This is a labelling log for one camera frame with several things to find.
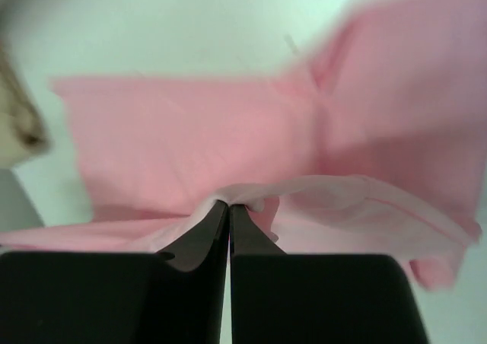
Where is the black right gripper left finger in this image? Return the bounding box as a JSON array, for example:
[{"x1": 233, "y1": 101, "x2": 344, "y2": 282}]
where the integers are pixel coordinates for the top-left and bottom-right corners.
[{"x1": 1, "y1": 202, "x2": 228, "y2": 343}]

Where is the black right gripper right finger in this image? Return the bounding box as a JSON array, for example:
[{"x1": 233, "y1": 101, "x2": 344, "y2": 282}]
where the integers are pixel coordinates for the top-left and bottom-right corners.
[{"x1": 230, "y1": 205, "x2": 428, "y2": 344}]

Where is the pink t shirt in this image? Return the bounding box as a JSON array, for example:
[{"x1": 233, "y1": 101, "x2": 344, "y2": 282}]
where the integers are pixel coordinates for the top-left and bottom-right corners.
[{"x1": 1, "y1": 0, "x2": 486, "y2": 290}]

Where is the beige t shirt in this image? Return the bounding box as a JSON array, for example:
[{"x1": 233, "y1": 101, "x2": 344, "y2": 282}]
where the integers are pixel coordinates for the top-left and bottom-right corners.
[{"x1": 1, "y1": 46, "x2": 50, "y2": 170}]

